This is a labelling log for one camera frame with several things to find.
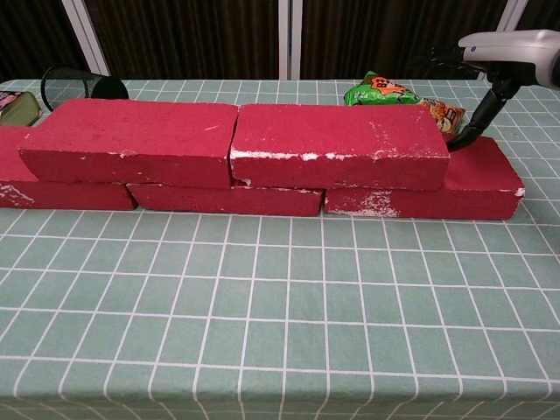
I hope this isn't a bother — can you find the white partition post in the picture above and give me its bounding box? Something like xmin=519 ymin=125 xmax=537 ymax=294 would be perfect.
xmin=476 ymin=0 xmax=530 ymax=81
xmin=60 ymin=0 xmax=110 ymax=76
xmin=278 ymin=0 xmax=303 ymax=81

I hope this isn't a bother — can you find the dark flat package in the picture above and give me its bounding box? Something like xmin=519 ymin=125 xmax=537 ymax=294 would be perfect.
xmin=0 ymin=90 xmax=44 ymax=127

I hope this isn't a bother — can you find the red brick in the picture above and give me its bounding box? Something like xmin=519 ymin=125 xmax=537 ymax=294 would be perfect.
xmin=125 ymin=177 xmax=325 ymax=218
xmin=323 ymin=136 xmax=526 ymax=220
xmin=17 ymin=98 xmax=240 ymax=189
xmin=229 ymin=102 xmax=452 ymax=193
xmin=0 ymin=125 xmax=139 ymax=211

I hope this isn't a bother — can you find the dark ribbed partition panel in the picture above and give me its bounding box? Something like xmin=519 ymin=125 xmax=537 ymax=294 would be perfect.
xmin=300 ymin=0 xmax=508 ymax=81
xmin=498 ymin=0 xmax=560 ymax=81
xmin=0 ymin=0 xmax=87 ymax=84
xmin=85 ymin=0 xmax=281 ymax=81

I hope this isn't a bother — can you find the green snack bag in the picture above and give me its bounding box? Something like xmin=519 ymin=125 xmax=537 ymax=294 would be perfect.
xmin=343 ymin=70 xmax=466 ymax=137

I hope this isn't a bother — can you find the green checked tablecloth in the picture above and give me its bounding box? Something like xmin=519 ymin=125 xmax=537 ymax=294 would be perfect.
xmin=0 ymin=78 xmax=560 ymax=420

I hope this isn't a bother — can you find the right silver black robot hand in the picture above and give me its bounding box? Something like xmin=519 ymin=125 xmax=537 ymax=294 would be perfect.
xmin=410 ymin=29 xmax=560 ymax=153

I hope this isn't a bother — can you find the black mesh pen holder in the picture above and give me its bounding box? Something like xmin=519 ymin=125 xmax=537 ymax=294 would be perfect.
xmin=40 ymin=64 xmax=130 ymax=113

